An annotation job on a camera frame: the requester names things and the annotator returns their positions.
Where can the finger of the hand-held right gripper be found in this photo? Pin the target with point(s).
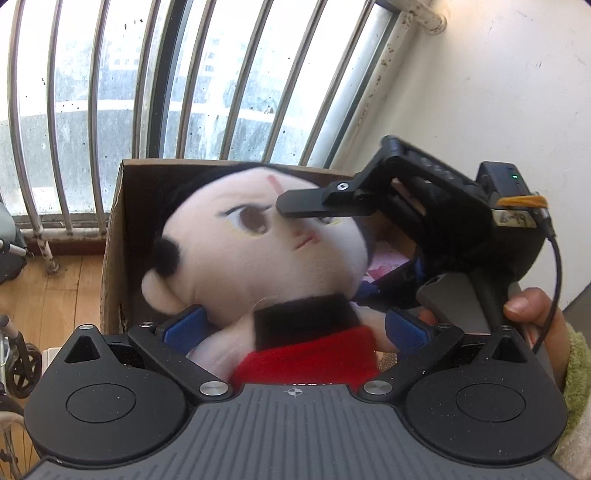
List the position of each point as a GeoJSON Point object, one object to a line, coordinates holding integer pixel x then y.
{"type": "Point", "coordinates": [314, 203]}
{"type": "Point", "coordinates": [419, 270]}

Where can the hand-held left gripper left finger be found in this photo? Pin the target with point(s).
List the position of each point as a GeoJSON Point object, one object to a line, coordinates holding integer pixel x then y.
{"type": "Point", "coordinates": [184, 327]}

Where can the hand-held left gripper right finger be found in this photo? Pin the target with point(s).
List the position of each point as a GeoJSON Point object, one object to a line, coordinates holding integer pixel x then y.
{"type": "Point", "coordinates": [406, 330]}

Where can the plush doll with red top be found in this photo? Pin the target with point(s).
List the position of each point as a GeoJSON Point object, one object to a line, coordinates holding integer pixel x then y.
{"type": "Point", "coordinates": [240, 267]}

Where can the brown cardboard box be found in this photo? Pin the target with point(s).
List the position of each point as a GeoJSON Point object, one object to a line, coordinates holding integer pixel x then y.
{"type": "Point", "coordinates": [134, 207]}

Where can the person's right forearm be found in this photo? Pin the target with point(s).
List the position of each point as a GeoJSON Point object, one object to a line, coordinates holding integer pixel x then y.
{"type": "Point", "coordinates": [577, 392]}

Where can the person's right hand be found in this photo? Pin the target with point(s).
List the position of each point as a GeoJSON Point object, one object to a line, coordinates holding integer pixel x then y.
{"type": "Point", "coordinates": [545, 323]}

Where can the pink printed paper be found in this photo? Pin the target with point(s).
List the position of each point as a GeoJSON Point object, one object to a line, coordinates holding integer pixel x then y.
{"type": "Point", "coordinates": [388, 263]}

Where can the grey folded wheelchair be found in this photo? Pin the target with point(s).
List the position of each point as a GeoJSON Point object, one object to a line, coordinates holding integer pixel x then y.
{"type": "Point", "coordinates": [9, 265]}

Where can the metal window railing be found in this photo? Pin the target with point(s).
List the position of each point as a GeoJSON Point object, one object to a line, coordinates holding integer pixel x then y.
{"type": "Point", "coordinates": [154, 92]}

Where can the white wall pipe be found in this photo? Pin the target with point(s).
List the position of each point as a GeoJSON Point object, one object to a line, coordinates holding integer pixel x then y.
{"type": "Point", "coordinates": [429, 21]}

